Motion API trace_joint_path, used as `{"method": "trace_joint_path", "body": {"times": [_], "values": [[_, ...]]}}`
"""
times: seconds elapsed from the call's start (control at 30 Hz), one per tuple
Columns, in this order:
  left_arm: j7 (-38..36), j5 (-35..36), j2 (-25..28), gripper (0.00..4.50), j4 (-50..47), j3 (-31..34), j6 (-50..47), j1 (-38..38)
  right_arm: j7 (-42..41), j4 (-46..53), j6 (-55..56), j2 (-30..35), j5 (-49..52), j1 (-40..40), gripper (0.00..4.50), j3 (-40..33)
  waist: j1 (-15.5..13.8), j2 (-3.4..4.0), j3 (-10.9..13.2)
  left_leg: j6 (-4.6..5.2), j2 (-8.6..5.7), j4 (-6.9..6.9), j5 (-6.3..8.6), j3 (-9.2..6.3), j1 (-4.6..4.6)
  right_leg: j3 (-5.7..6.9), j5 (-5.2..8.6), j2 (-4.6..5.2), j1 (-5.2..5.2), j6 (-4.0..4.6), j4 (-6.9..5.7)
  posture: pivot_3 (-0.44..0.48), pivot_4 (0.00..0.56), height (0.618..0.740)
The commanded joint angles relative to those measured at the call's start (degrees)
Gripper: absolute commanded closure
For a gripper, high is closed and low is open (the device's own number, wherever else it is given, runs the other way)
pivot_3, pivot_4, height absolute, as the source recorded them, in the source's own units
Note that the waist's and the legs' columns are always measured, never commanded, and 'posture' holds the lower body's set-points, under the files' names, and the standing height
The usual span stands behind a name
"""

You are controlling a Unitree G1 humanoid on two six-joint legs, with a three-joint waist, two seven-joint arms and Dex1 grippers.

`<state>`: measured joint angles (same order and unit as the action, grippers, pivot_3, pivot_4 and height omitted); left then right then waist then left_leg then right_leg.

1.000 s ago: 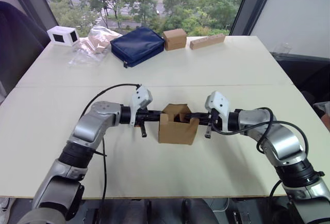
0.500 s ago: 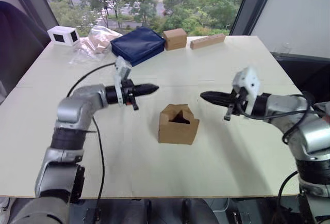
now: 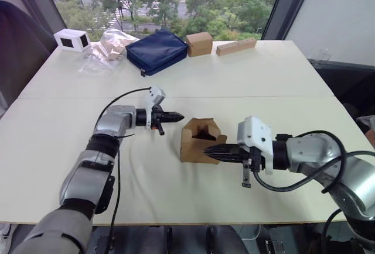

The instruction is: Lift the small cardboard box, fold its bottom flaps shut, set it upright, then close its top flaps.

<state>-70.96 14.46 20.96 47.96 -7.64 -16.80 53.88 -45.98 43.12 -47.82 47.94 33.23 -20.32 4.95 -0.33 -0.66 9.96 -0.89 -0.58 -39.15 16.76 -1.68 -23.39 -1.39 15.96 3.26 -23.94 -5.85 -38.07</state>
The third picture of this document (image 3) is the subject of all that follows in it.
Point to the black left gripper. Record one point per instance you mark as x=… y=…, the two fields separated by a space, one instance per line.
x=157 y=117

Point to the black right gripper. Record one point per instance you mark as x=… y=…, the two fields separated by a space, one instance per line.
x=257 y=160

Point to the small cardboard box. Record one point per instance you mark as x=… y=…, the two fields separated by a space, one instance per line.
x=192 y=148

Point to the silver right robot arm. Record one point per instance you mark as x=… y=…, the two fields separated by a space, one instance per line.
x=310 y=148

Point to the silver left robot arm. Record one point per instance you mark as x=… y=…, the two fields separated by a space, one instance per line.
x=114 y=119

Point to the closed brown cardboard box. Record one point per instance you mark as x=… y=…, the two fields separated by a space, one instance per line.
x=199 y=44

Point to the white box with black squares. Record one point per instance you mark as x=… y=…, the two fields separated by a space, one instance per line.
x=71 y=36

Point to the navy blue zip pouch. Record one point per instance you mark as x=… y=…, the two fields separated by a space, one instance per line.
x=158 y=49

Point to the wooden block with holes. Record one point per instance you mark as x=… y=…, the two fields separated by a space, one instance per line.
x=235 y=46

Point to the clear plastic bag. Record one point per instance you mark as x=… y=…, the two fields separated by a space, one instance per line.
x=112 y=40

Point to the dark padded chair back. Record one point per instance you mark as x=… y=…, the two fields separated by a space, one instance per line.
x=20 y=49

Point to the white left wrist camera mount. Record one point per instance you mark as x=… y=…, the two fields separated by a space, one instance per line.
x=155 y=93

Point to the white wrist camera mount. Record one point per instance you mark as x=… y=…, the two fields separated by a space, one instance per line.
x=155 y=93
x=255 y=131

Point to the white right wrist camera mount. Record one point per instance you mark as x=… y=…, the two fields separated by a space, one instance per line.
x=255 y=131

